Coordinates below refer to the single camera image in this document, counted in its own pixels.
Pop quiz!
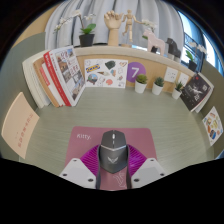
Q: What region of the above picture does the white book with red label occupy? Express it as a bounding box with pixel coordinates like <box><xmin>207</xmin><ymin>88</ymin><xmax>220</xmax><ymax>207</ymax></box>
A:
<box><xmin>39</xmin><ymin>61</ymin><xmax>66</xmax><ymax>108</ymax></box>

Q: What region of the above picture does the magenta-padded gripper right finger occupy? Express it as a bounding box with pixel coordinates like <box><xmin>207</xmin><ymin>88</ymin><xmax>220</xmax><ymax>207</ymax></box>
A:
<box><xmin>126</xmin><ymin>144</ymin><xmax>168</xmax><ymax>190</ymax></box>

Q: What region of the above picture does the thick white book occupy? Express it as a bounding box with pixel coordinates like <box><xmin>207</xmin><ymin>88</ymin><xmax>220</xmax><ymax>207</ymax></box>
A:
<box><xmin>28</xmin><ymin>53</ymin><xmax>52</xmax><ymax>108</ymax></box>
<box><xmin>21</xmin><ymin>54</ymin><xmax>46</xmax><ymax>109</ymax></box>

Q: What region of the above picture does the wooden artist mannequin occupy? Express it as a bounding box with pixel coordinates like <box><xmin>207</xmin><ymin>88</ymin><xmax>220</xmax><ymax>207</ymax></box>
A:
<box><xmin>120</xmin><ymin>9</ymin><xmax>143</xmax><ymax>49</ymax></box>

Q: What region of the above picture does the green felt desk divider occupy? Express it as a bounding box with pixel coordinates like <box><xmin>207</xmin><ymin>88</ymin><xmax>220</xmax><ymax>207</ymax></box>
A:
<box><xmin>199</xmin><ymin>59</ymin><xmax>224</xmax><ymax>158</ymax></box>
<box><xmin>0</xmin><ymin>31</ymin><xmax>48</xmax><ymax>161</ymax></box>

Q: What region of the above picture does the magazine with photo cover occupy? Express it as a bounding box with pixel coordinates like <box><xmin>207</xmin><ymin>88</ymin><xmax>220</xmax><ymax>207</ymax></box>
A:
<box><xmin>49</xmin><ymin>45</ymin><xmax>87</xmax><ymax>107</ymax></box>

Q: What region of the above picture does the pink mouse pad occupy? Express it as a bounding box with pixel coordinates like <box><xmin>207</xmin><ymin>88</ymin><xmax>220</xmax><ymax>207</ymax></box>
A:
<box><xmin>64</xmin><ymin>125</ymin><xmax>158</xmax><ymax>191</ymax></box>

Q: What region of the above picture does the grey computer mouse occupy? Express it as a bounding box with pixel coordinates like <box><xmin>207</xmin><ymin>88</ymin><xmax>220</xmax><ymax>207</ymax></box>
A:
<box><xmin>98</xmin><ymin>129</ymin><xmax>130</xmax><ymax>174</ymax></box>

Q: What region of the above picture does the colourful sticker sheet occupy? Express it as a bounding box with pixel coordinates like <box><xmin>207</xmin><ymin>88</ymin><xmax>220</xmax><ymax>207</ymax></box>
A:
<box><xmin>202</xmin><ymin>106</ymin><xmax>224</xmax><ymax>147</ymax></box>

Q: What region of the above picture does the black wooden horse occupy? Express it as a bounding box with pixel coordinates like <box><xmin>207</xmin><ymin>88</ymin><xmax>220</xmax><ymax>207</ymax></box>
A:
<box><xmin>165</xmin><ymin>37</ymin><xmax>183</xmax><ymax>60</ymax></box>

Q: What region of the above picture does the black cover book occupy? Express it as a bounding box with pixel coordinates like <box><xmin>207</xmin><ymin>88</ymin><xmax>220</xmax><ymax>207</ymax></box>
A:
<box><xmin>179</xmin><ymin>73</ymin><xmax>213</xmax><ymax>112</ymax></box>

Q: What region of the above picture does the white orchid in black pot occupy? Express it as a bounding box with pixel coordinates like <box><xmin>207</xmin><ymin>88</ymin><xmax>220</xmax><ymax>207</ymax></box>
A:
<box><xmin>53</xmin><ymin>9</ymin><xmax>98</xmax><ymax>48</ymax></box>
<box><xmin>141</xmin><ymin>19</ymin><xmax>160</xmax><ymax>54</ymax></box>
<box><xmin>184</xmin><ymin>41</ymin><xmax>208</xmax><ymax>73</ymax></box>

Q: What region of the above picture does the purple round number sticker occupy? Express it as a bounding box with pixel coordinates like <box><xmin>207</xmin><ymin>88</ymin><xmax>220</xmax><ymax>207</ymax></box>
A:
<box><xmin>126</xmin><ymin>61</ymin><xmax>147</xmax><ymax>84</ymax></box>

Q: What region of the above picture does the brown book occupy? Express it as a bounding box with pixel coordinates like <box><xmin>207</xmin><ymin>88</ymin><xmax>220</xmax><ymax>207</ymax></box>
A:
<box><xmin>32</xmin><ymin>57</ymin><xmax>61</xmax><ymax>109</ymax></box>

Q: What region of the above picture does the beige paperback book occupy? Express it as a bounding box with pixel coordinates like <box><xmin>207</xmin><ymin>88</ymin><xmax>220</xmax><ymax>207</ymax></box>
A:
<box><xmin>0</xmin><ymin>91</ymin><xmax>41</xmax><ymax>160</ymax></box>

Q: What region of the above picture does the white sticker sheet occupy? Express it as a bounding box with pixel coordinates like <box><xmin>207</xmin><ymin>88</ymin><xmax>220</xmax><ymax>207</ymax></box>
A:
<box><xmin>83</xmin><ymin>58</ymin><xmax>129</xmax><ymax>89</ymax></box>

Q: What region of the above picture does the wooden desk back shelf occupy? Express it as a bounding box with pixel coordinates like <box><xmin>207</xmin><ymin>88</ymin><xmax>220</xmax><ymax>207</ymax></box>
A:
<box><xmin>73</xmin><ymin>44</ymin><xmax>201</xmax><ymax>98</ymax></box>

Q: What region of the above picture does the white wall socket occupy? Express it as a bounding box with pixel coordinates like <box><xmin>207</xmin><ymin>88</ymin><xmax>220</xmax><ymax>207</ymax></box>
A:
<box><xmin>163</xmin><ymin>66</ymin><xmax>179</xmax><ymax>84</ymax></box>
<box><xmin>177</xmin><ymin>72</ymin><xmax>190</xmax><ymax>87</ymax></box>

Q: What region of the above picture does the dark framed window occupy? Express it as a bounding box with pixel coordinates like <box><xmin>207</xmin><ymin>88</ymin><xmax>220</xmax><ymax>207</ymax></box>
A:
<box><xmin>176</xmin><ymin>9</ymin><xmax>223</xmax><ymax>78</ymax></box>

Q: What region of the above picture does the grey curtain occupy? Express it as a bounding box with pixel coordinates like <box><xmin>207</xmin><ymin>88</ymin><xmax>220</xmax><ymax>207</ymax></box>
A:
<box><xmin>44</xmin><ymin>0</ymin><xmax>185</xmax><ymax>51</ymax></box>

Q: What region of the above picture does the small succulent in white pot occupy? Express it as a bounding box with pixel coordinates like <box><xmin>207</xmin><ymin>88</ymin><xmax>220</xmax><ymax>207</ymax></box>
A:
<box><xmin>171</xmin><ymin>81</ymin><xmax>184</xmax><ymax>101</ymax></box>
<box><xmin>151</xmin><ymin>76</ymin><xmax>165</xmax><ymax>96</ymax></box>
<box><xmin>134</xmin><ymin>73</ymin><xmax>148</xmax><ymax>94</ymax></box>

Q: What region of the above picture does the wooden hand model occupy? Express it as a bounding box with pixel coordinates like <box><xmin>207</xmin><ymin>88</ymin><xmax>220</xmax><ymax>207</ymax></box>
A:
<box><xmin>103</xmin><ymin>10</ymin><xmax>125</xmax><ymax>47</ymax></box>

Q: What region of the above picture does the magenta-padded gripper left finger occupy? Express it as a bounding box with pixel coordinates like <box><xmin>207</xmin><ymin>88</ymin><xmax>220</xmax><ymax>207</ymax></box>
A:
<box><xmin>59</xmin><ymin>144</ymin><xmax>102</xmax><ymax>190</ymax></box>

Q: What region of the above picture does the pink wooden horse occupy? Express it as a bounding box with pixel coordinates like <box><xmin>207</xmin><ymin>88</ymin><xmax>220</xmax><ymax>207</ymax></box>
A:
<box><xmin>142</xmin><ymin>27</ymin><xmax>166</xmax><ymax>56</ymax></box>

